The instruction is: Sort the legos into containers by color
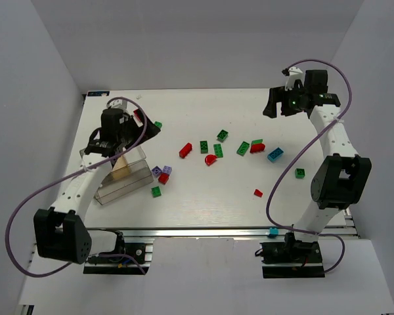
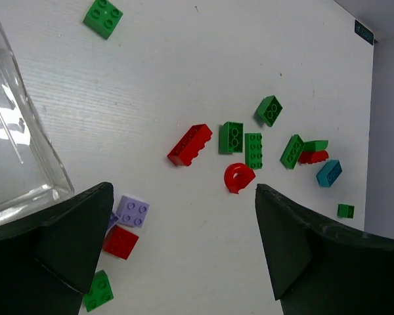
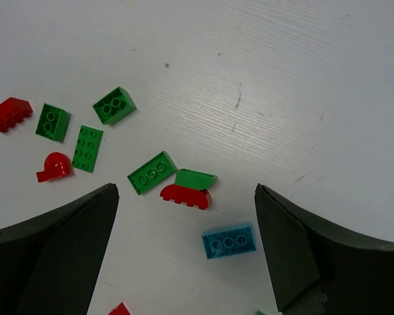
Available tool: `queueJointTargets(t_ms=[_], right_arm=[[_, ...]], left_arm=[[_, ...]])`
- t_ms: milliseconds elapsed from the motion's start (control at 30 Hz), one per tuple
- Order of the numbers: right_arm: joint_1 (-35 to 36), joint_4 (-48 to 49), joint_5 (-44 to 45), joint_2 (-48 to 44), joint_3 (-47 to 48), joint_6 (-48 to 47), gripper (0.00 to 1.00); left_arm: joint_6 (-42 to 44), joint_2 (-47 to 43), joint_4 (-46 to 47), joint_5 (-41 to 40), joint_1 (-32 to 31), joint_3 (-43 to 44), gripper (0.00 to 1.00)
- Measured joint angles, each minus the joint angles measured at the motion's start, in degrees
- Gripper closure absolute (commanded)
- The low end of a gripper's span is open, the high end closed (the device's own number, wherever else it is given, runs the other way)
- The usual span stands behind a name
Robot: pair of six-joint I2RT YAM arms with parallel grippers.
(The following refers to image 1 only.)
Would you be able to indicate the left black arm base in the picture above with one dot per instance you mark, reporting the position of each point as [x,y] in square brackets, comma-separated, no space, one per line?
[136,259]

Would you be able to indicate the purple lego brick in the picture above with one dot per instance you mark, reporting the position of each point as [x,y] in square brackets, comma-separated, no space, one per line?
[167,170]
[156,171]

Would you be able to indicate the aluminium front rail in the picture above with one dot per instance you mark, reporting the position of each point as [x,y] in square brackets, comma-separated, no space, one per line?
[348,230]

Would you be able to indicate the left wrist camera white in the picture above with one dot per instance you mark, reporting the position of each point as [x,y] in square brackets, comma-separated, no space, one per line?
[118,104]

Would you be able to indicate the purple lego brick right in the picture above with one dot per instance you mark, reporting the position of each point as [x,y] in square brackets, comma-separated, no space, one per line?
[167,170]

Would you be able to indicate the clear plastic container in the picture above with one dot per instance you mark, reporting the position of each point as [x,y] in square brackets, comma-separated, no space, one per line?
[140,176]

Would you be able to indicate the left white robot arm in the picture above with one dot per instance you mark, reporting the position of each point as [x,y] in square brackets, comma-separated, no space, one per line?
[59,230]

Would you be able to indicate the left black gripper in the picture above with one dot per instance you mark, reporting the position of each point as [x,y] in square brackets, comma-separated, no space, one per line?
[139,128]

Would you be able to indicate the small red lego brick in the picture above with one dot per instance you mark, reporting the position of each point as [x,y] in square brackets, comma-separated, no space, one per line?
[163,178]

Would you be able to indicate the green long lego brick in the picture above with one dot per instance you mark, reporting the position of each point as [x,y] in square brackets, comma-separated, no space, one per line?
[218,150]

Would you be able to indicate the left blue corner label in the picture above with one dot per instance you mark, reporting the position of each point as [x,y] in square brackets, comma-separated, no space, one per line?
[97,93]

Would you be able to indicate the red long lego brick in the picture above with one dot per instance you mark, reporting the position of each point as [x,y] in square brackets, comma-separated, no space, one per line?
[185,150]

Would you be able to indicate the small red sloped lego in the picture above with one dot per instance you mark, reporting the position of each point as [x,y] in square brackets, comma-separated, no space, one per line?
[258,193]

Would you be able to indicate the purple lego brick left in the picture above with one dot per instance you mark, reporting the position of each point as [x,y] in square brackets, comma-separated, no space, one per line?
[156,171]

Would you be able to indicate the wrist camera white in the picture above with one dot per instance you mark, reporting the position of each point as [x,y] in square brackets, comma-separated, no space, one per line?
[293,76]
[118,104]

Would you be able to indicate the green tilted lego brick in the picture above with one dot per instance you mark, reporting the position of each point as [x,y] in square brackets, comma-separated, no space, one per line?
[243,148]

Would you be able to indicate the red arched lego brick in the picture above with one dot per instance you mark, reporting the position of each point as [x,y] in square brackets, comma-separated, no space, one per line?
[257,147]

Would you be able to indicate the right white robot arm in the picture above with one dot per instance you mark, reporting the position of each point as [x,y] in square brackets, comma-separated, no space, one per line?
[341,178]

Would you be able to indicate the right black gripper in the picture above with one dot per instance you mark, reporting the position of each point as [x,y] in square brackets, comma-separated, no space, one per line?
[283,102]

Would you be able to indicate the blue lego brick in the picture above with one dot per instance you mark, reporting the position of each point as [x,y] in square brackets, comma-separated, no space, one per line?
[275,155]

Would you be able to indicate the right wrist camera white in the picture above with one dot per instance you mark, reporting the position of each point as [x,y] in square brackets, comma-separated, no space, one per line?
[293,76]

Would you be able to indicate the red round lego piece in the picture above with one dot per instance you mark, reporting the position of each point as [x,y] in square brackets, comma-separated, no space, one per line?
[210,159]

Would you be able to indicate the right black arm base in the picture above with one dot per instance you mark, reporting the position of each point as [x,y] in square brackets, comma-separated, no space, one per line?
[290,259]

